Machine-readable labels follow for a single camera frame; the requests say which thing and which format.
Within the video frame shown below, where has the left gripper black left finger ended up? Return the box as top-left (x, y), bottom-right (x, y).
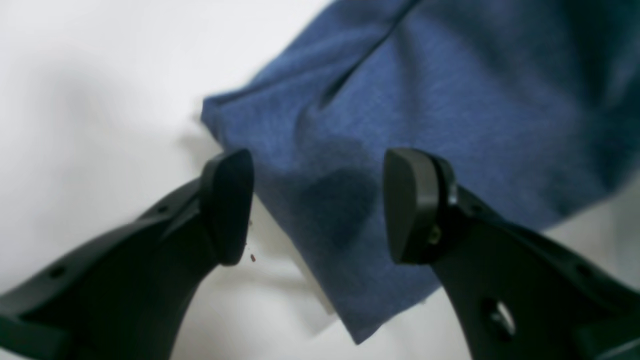
top-left (0, 149), bottom-right (255, 360)

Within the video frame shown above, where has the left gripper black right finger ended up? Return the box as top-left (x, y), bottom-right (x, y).
top-left (382, 148), bottom-right (640, 360)

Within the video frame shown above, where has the dark blue printed T-shirt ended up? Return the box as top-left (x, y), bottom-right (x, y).
top-left (201, 0), bottom-right (639, 344)

